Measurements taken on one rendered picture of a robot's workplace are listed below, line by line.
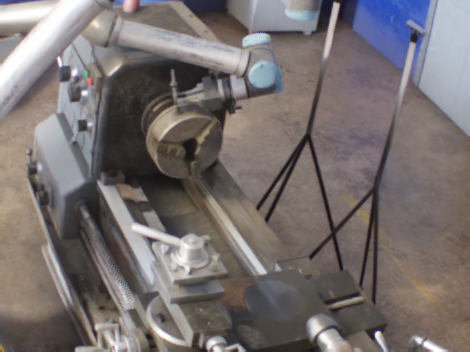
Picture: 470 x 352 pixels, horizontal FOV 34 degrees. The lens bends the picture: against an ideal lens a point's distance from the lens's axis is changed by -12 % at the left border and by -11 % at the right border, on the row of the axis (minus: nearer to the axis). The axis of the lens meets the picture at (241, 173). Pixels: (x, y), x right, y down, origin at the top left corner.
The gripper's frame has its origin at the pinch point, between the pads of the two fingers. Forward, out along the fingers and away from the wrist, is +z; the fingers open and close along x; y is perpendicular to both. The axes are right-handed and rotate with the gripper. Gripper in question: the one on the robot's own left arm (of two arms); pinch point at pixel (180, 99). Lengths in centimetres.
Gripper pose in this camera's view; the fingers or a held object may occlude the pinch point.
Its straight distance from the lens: 281.0
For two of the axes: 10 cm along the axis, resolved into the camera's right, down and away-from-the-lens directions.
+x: 1.1, 6.5, -7.5
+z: -9.8, 2.0, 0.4
